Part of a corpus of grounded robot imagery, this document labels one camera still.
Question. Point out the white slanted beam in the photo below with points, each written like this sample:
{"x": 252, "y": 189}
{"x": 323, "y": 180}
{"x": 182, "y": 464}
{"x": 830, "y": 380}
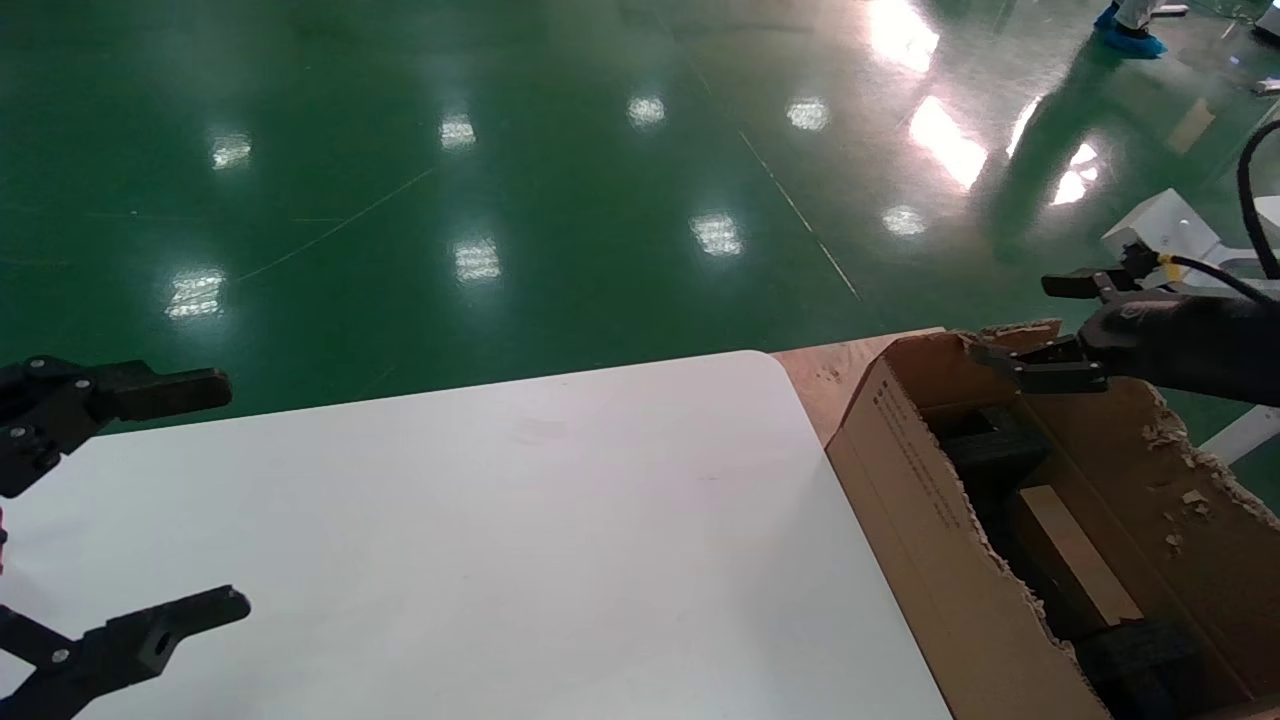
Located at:
{"x": 1240, "y": 432}

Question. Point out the small brown taped box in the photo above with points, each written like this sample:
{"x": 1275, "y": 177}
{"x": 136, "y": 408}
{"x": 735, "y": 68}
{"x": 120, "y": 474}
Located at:
{"x": 1075, "y": 555}

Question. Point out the white corner object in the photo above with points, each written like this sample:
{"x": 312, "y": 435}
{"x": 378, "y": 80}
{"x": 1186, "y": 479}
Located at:
{"x": 1270, "y": 18}

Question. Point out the black foam block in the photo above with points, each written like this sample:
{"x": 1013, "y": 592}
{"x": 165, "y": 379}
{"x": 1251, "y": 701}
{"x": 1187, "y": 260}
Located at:
{"x": 1140, "y": 665}
{"x": 1000, "y": 450}

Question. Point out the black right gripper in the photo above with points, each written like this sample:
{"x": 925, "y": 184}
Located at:
{"x": 1190, "y": 345}

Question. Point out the black gripper finger with hole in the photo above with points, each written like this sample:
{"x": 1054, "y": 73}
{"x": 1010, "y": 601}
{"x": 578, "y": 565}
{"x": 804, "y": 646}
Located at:
{"x": 130, "y": 648}

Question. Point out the white trouser leg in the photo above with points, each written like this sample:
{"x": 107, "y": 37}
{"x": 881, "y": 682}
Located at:
{"x": 1138, "y": 12}

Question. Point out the blue shoe cover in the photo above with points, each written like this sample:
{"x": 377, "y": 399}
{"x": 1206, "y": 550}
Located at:
{"x": 1135, "y": 42}

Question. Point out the white rounded panel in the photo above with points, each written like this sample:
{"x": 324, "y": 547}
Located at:
{"x": 1270, "y": 208}

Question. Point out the big torn cardboard box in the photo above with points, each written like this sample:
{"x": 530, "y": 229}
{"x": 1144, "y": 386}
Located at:
{"x": 930, "y": 560}

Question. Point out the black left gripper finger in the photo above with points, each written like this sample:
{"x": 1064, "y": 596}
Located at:
{"x": 140, "y": 390}

